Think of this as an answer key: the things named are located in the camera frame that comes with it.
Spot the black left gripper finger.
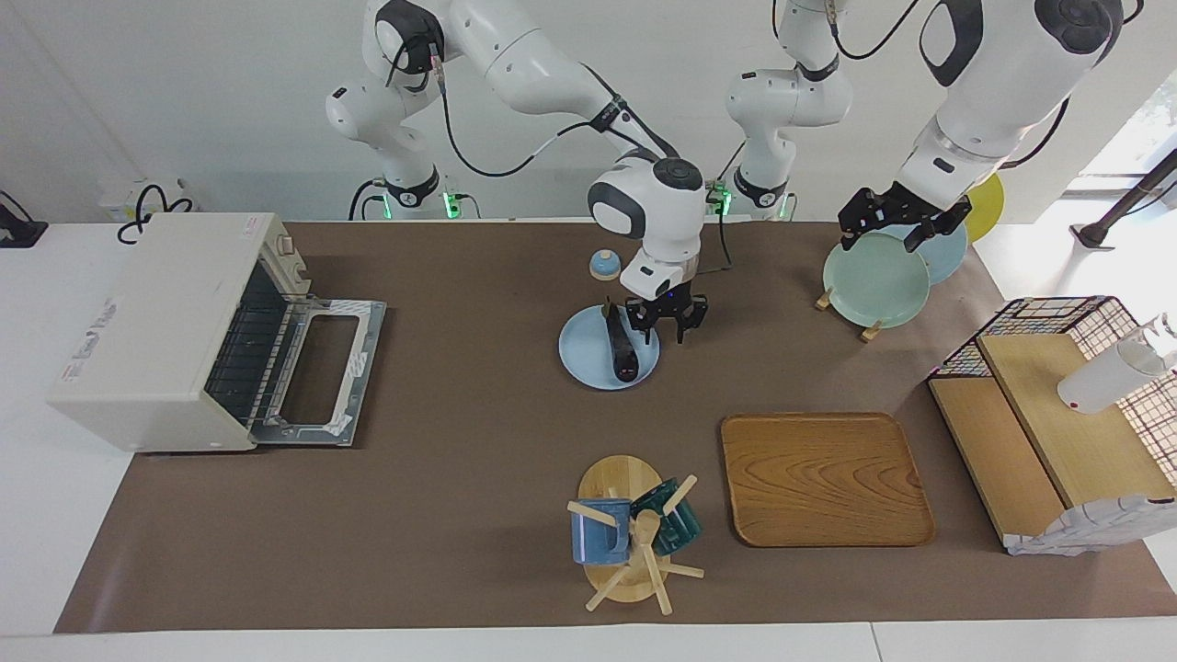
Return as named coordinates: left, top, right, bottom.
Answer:
left=904, top=200, right=974, bottom=254
left=839, top=190, right=874, bottom=251

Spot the dark purple eggplant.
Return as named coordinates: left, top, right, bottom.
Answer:
left=600, top=297, right=642, bottom=384

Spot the cream toaster oven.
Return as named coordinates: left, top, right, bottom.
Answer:
left=48, top=213, right=387, bottom=453

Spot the light blue racked plate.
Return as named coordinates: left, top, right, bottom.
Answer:
left=887, top=221, right=969, bottom=286

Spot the yellow plate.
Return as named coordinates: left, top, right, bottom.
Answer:
left=964, top=173, right=1005, bottom=243

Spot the pale green plate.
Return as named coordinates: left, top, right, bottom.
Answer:
left=822, top=232, right=931, bottom=329

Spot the wooden plate rack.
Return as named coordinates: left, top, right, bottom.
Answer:
left=815, top=287, right=884, bottom=343

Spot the wooden mug tree stand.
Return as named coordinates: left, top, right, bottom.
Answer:
left=566, top=454, right=705, bottom=615

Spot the black stand pole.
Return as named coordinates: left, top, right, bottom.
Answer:
left=1071, top=147, right=1177, bottom=249

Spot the dark green ceramic mug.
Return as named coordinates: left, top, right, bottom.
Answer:
left=631, top=478, right=703, bottom=556

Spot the wooden serving tray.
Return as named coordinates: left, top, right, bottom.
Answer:
left=720, top=412, right=937, bottom=549

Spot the brown table mat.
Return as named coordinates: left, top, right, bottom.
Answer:
left=53, top=221, right=1177, bottom=633

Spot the white bottle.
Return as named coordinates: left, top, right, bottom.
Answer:
left=1057, top=314, right=1177, bottom=415

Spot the blue ceramic mug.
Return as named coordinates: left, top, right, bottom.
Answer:
left=570, top=498, right=634, bottom=565

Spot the marble pattern cloth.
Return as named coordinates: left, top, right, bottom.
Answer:
left=1004, top=495, right=1177, bottom=557

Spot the white power strip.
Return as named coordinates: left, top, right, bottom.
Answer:
left=99, top=177, right=189, bottom=223

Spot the black left base cable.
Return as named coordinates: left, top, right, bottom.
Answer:
left=703, top=138, right=748, bottom=218

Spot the black base cable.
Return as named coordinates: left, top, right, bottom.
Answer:
left=348, top=177, right=389, bottom=222
left=703, top=138, right=748, bottom=218

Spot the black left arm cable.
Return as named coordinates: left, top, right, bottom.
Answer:
left=830, top=0, right=1072, bottom=171

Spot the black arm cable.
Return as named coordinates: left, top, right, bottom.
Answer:
left=830, top=0, right=1072, bottom=171
left=391, top=37, right=737, bottom=277

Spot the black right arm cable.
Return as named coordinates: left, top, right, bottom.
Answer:
left=391, top=37, right=737, bottom=277

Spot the wooden shelf with wire basket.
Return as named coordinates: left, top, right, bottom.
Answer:
left=927, top=296, right=1177, bottom=553

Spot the black right base cable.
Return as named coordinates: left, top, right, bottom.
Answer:
left=348, top=177, right=389, bottom=222

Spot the black coiled power cable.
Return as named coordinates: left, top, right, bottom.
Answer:
left=117, top=184, right=196, bottom=245

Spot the black clamp mount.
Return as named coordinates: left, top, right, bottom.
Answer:
left=0, top=190, right=49, bottom=249

